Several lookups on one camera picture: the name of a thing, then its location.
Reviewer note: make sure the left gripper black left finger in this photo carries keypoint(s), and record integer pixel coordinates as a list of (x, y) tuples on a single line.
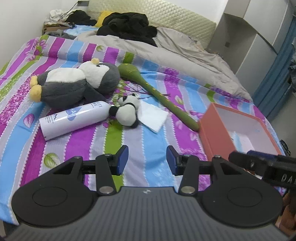
[(104, 167)]

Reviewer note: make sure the quilted beige headboard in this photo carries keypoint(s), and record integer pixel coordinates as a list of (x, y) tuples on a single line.
[(160, 14)]

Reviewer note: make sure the person's right hand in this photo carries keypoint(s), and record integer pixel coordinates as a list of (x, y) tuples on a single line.
[(287, 221)]

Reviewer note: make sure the white cylindrical bottle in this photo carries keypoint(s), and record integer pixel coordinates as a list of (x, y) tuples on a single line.
[(69, 120)]

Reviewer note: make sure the blue curtain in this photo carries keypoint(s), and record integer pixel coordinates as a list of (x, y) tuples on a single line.
[(276, 87)]

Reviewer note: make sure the grey blanket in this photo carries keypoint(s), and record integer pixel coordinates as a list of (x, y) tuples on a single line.
[(176, 50)]

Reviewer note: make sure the white folded cloth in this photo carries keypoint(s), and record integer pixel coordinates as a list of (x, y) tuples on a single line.
[(151, 116)]

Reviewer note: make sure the small panda plush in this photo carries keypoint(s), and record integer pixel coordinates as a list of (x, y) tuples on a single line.
[(126, 112)]

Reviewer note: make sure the light blue face mask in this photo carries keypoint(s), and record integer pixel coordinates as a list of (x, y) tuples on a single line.
[(241, 142)]

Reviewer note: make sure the grey white cabinet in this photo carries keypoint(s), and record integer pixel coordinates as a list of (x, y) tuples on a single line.
[(249, 37)]

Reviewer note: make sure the yellow pillow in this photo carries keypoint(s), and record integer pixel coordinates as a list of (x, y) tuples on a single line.
[(101, 18)]

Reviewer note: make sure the pink cardboard box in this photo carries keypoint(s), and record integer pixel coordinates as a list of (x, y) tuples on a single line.
[(219, 120)]

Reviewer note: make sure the striped colourful bed sheet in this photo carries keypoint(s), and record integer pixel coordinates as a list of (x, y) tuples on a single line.
[(25, 154)]

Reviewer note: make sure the green plush stick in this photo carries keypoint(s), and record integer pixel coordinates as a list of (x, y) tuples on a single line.
[(130, 72)]

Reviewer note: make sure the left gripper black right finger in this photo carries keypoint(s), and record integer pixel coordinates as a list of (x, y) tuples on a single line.
[(189, 167)]

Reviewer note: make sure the black clothes pile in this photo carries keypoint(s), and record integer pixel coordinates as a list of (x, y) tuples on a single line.
[(128, 26)]

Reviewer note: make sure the grey white penguin plush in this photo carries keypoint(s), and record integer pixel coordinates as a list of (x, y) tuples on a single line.
[(63, 88)]

